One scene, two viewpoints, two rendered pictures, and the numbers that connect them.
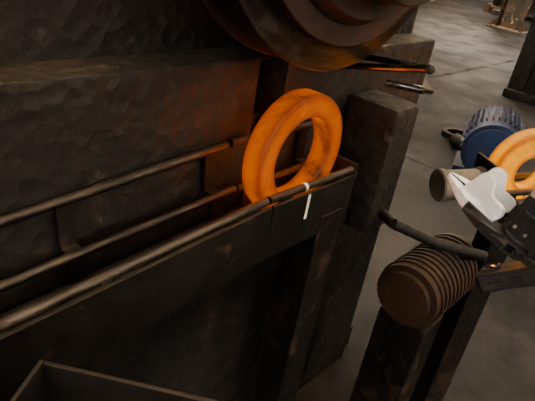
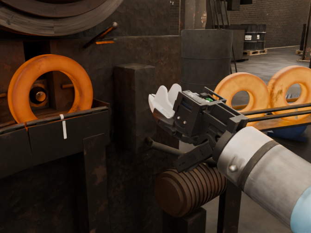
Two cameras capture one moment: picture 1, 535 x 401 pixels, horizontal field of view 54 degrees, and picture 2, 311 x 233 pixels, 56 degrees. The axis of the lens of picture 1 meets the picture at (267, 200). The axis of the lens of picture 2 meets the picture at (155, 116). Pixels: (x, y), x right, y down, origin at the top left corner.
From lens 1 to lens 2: 39 cm
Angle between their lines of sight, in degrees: 14
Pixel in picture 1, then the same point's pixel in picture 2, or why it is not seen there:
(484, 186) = (161, 95)
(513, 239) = (178, 126)
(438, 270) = (189, 174)
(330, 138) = (80, 85)
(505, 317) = not seen: hidden behind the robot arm
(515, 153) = (225, 89)
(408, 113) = (144, 70)
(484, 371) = not seen: outside the picture
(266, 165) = (18, 101)
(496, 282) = (183, 163)
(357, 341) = not seen: outside the picture
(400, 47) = (150, 38)
